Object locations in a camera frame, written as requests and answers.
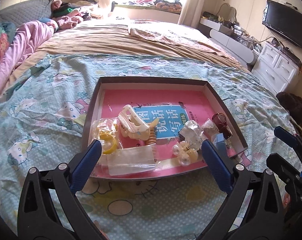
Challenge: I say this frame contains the white grey dresser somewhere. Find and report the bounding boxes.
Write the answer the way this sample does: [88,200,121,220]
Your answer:
[197,17,258,66]

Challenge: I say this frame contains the crinkled bag white jewelry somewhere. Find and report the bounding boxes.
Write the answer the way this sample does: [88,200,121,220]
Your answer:
[201,119,219,137]

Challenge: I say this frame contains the right hand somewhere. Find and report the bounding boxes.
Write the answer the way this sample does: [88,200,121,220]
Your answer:
[283,192,291,209]

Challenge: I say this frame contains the clothes pile on windowsill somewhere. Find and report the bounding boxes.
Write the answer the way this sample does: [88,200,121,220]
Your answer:
[133,0,182,14]

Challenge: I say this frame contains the pink quilt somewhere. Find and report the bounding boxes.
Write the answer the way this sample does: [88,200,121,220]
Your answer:
[0,19,58,94]

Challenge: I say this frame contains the white drawer cabinet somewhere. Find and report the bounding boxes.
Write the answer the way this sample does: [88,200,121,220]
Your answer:
[251,42,301,95]

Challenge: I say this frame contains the orange spiral hair tie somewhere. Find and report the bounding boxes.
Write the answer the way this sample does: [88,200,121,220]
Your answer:
[144,117,161,156]

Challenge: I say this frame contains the pearl hair clip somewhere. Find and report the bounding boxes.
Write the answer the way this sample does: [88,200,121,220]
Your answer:
[172,141,199,166]

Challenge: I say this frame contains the silver foil packet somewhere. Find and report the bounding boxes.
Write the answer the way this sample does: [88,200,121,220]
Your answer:
[179,120,208,151]

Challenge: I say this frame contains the pink floral blanket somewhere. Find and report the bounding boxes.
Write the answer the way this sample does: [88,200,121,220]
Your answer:
[128,19,235,61]

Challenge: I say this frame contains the dark brown fluffy object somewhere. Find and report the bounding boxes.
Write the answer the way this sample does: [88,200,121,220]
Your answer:
[276,92,302,126]

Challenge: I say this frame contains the grey quilted headboard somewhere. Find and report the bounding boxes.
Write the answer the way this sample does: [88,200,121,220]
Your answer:
[0,0,54,28]

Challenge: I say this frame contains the cloud shaped mirror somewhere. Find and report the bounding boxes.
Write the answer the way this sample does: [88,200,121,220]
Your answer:
[216,3,237,23]

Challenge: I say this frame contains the clear bag with earrings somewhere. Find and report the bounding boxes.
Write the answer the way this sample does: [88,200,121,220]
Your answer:
[97,144,158,176]

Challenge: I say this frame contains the yellow bangles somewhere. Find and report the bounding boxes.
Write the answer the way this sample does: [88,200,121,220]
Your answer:
[91,118,122,155]

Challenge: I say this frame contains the beige curtain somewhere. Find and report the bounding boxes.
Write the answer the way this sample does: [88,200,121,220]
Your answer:
[177,0,204,28]

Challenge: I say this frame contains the tan blanket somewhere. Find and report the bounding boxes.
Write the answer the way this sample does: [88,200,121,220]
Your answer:
[0,19,247,95]

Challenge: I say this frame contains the white hair claw clip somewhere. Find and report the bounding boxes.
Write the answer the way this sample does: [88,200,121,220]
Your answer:
[118,105,150,141]

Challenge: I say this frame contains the black flat television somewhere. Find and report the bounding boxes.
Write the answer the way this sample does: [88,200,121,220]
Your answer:
[262,0,302,49]

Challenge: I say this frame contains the clothes pile on bed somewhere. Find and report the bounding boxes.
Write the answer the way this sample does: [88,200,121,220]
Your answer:
[39,0,103,32]

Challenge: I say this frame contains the dark cardboard tray box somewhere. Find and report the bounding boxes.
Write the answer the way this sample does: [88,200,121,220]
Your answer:
[82,76,248,180]

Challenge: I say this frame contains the pink book with blue label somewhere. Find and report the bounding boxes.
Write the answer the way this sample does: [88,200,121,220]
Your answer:
[91,85,233,180]

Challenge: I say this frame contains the hello kitty blue bedsheet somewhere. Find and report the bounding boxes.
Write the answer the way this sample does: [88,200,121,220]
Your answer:
[0,55,302,239]

